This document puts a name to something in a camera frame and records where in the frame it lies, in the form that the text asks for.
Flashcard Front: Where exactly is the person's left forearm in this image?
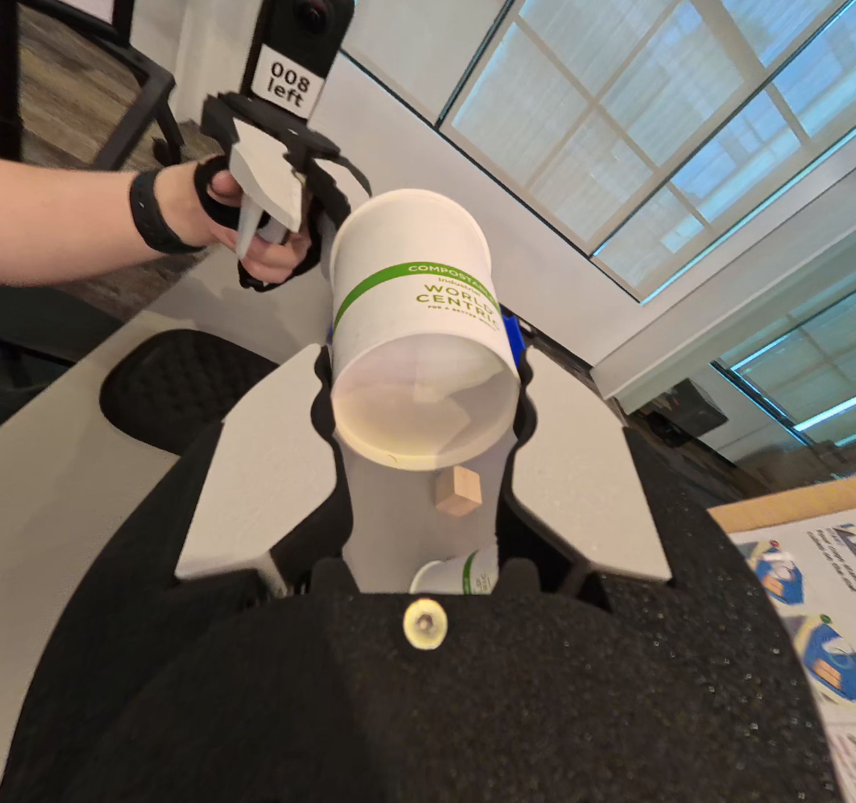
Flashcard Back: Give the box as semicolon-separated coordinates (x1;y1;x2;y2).
0;160;144;285

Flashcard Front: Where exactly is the black wrist band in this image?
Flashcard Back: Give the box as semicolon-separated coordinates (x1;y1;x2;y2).
129;168;202;255

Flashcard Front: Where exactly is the blue plastic bin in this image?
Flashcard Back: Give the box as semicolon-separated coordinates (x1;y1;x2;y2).
325;311;536;376

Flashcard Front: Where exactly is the person's left hand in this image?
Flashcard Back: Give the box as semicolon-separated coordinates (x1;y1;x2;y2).
157;157;315;285

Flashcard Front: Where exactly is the black floor box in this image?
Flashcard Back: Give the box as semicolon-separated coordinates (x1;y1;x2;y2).
635;378;730;449

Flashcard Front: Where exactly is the black textured wrist pad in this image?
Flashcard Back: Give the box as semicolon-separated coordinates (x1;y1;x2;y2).
99;329;282;456

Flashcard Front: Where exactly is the wooden cube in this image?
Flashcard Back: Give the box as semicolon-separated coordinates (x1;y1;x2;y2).
435;466;483;518

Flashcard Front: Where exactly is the printed instruction poster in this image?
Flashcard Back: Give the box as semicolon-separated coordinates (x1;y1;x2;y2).
728;507;856;803

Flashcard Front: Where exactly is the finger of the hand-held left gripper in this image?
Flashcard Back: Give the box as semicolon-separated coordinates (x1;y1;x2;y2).
227;119;306;234
309;153;373;264

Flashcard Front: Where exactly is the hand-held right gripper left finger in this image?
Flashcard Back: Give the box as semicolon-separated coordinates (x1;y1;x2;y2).
175;343;354;600

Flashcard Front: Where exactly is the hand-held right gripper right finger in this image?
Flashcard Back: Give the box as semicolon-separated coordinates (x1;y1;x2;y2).
498;346;671;593

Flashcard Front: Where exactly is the white paper cup green stripe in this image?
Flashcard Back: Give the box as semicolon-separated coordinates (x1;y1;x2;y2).
409;544;501;595
329;189;522;471

